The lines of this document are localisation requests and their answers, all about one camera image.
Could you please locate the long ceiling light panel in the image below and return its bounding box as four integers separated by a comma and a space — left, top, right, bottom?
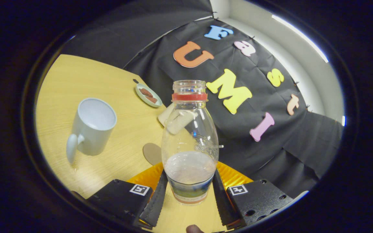
272, 15, 329, 63

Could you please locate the clear plastic juice bottle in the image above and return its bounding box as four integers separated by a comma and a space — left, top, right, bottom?
161, 80, 220, 205

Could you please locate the wooden table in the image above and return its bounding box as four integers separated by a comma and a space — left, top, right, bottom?
36, 54, 229, 233

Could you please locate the white cup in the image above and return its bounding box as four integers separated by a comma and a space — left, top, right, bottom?
66, 98, 118, 165

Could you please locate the pale green plate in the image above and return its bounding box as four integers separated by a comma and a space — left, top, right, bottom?
135, 83, 163, 108

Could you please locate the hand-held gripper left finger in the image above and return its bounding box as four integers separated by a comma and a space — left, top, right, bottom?
86, 162, 168, 230

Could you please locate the white toaster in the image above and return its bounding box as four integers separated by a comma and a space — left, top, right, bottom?
158, 103, 199, 135

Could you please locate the round brown coaster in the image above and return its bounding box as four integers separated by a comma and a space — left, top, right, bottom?
142, 143, 164, 166

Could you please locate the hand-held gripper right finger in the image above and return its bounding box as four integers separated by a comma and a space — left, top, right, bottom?
212, 161, 294, 228

